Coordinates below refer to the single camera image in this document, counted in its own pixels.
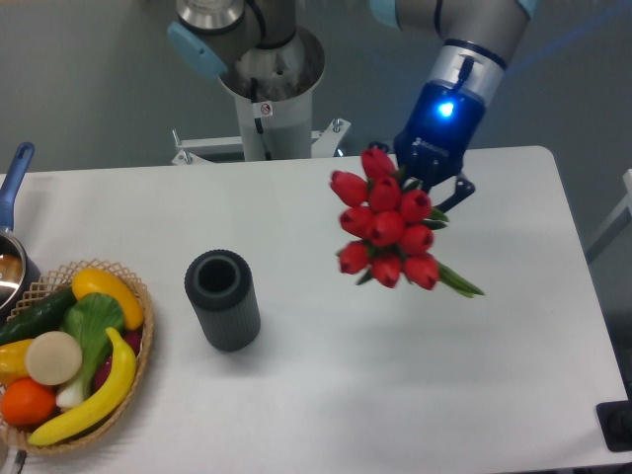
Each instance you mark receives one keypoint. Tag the dark grey ribbed vase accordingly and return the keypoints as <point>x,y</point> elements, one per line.
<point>219,285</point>

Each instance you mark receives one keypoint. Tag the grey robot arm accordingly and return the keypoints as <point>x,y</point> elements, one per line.
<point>231,28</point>

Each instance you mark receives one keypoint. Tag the beige round slice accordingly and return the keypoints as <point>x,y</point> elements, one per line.
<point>53,358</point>

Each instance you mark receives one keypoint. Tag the green bok choy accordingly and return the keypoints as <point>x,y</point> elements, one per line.
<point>86,322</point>

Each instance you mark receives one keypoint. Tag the dark red vegetable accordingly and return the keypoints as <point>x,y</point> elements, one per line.
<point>133,339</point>

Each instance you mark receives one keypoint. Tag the woven wicker basket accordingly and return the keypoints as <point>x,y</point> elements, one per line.
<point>52,282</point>

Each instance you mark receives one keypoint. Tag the green cucumber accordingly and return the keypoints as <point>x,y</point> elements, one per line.
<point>43,316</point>

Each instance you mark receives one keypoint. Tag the blue handled pot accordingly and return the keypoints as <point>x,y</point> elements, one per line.
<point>18,271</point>

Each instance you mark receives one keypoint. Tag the black device at table edge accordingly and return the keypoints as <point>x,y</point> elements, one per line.
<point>615,423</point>

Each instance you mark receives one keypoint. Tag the yellow banana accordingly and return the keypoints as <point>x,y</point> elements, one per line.
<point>99,405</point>

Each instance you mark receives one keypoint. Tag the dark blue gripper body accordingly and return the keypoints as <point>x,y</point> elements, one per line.
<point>451,105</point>

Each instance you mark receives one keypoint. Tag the yellow pepper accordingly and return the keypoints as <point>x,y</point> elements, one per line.
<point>12,361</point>

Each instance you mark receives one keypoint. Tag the white frame at right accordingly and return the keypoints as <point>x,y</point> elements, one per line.
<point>616,221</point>

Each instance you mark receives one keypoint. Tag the red tulip bouquet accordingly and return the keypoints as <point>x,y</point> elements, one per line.
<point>393,222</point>

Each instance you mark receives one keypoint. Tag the orange fruit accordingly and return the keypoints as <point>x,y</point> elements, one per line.
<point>27,403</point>

